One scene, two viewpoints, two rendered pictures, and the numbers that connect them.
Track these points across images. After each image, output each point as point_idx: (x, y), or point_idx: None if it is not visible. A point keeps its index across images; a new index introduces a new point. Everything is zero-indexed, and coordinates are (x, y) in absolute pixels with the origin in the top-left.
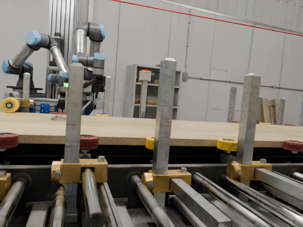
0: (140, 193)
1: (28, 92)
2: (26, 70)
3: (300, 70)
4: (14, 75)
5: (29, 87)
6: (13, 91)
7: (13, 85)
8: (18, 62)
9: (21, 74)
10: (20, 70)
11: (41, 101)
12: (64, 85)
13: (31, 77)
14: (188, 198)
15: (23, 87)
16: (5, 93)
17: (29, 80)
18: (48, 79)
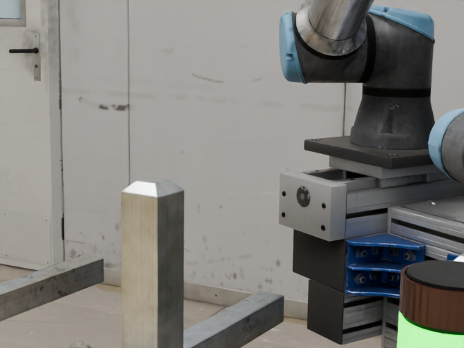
0: None
1: (152, 337)
2: (393, 56)
3: None
4: (456, 34)
5: (156, 303)
6: (326, 170)
7: (452, 74)
8: (333, 22)
9: (367, 80)
10: (355, 58)
11: (456, 237)
12: (397, 343)
13: (422, 90)
14: None
15: (125, 295)
16: (282, 189)
17: (155, 250)
18: (432, 154)
